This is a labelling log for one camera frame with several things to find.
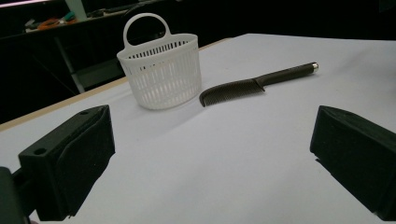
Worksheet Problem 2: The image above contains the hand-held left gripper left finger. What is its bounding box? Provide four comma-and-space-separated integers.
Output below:
18, 105, 117, 222

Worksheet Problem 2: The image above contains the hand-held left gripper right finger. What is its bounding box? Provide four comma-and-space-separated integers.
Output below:
309, 105, 396, 222

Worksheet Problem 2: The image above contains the black comb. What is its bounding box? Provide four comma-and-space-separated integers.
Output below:
199, 62, 319, 108

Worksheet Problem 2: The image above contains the white slotted plastic basket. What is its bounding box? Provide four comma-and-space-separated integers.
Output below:
116, 12, 203, 111

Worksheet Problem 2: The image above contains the grey metal stand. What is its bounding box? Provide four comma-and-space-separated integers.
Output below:
53, 36, 126, 94

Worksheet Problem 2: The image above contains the orange cable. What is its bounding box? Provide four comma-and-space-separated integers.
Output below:
36, 17, 78, 32

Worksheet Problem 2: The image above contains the pale upright post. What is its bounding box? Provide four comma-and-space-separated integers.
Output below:
64, 0, 89, 22

